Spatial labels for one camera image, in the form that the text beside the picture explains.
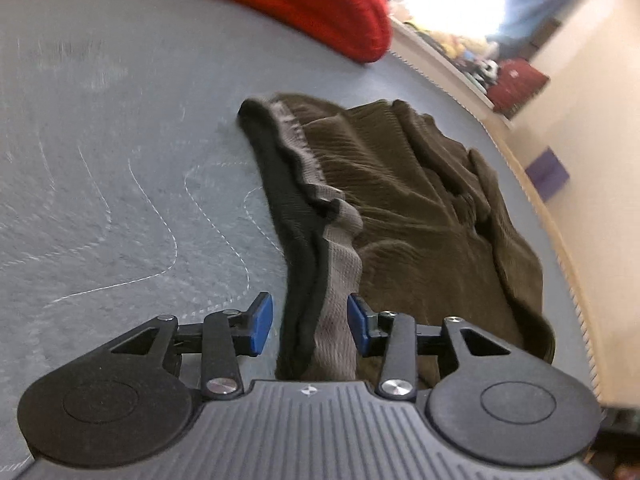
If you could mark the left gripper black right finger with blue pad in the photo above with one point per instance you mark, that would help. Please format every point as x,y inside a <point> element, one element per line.
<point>493,402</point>

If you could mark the brown corduroy pants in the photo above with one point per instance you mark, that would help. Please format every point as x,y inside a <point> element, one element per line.
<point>375,201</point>

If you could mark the panda plush toy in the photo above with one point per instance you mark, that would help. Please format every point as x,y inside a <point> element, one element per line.
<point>487,71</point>

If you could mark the red folded blanket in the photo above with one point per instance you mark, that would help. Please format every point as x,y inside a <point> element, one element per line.
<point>305,0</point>

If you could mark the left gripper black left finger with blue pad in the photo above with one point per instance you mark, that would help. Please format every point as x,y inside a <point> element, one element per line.
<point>136,395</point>

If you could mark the purple wall panel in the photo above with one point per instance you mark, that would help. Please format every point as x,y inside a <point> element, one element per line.
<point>547,174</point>

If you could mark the dark red cushion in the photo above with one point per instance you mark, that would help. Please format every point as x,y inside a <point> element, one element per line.
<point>518,82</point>

